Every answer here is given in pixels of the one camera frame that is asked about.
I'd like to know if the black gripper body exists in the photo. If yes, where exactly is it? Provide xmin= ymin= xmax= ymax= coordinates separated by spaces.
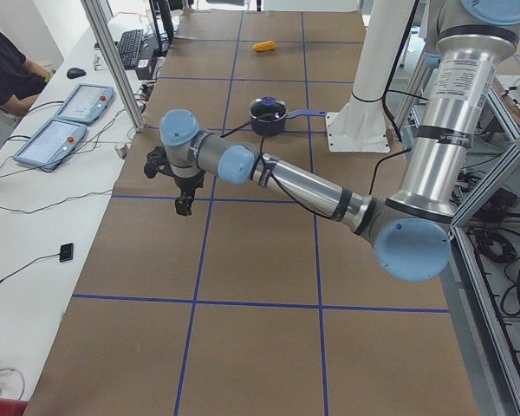
xmin=143 ymin=146 xmax=205 ymax=194

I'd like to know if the glass lid with blue knob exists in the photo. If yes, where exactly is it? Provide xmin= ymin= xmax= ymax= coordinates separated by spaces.
xmin=250 ymin=96 xmax=287 ymax=121

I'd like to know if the yellow corn cob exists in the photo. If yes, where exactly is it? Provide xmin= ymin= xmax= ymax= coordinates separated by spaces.
xmin=252 ymin=40 xmax=277 ymax=53

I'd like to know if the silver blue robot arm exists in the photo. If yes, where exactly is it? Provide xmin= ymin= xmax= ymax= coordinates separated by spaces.
xmin=144 ymin=1 xmax=520 ymax=281

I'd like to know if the small metal cylinder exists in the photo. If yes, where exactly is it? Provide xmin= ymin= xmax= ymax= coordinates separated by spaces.
xmin=114 ymin=143 xmax=128 ymax=159

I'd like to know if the far blue teach pendant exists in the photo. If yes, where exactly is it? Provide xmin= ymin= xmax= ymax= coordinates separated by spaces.
xmin=55 ymin=83 xmax=114 ymax=126

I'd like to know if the blue teach pendant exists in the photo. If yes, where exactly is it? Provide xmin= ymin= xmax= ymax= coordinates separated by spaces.
xmin=13 ymin=118 xmax=87 ymax=172
xmin=55 ymin=83 xmax=114 ymax=126

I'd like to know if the near blue teach pendant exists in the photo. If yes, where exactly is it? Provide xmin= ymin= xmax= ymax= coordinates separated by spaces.
xmin=13 ymin=118 xmax=87 ymax=172

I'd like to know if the dark blue saucepan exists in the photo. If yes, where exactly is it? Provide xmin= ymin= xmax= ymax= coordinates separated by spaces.
xmin=249 ymin=106 xmax=328 ymax=137

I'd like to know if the brown paper table mat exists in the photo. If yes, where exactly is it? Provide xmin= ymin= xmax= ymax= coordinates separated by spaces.
xmin=27 ymin=11 xmax=479 ymax=415

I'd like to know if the black computer mouse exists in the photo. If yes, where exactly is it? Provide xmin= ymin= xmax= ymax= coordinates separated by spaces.
xmin=66 ymin=67 xmax=87 ymax=80

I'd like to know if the black keyboard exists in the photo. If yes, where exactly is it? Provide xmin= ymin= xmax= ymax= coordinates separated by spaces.
xmin=117 ymin=29 xmax=144 ymax=69

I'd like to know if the small black square device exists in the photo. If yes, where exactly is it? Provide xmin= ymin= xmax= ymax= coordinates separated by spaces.
xmin=59 ymin=243 xmax=75 ymax=263

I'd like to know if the seated person in black shirt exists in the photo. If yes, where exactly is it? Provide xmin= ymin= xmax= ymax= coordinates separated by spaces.
xmin=0 ymin=31 xmax=55 ymax=117

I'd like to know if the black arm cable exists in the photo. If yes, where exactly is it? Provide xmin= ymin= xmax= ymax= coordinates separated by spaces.
xmin=218 ymin=110 xmax=343 ymax=218

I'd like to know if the aluminium frame post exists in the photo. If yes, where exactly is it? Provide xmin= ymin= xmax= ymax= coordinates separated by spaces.
xmin=81 ymin=0 xmax=145 ymax=133

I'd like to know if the white pedestal base plate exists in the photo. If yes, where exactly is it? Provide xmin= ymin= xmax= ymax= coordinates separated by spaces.
xmin=325 ymin=98 xmax=390 ymax=153

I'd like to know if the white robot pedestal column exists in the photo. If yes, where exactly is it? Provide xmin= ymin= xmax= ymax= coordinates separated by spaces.
xmin=350 ymin=0 xmax=432 ymax=104

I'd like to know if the aluminium frame rack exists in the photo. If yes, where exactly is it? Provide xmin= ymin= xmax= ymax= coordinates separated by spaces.
xmin=398 ymin=25 xmax=520 ymax=416

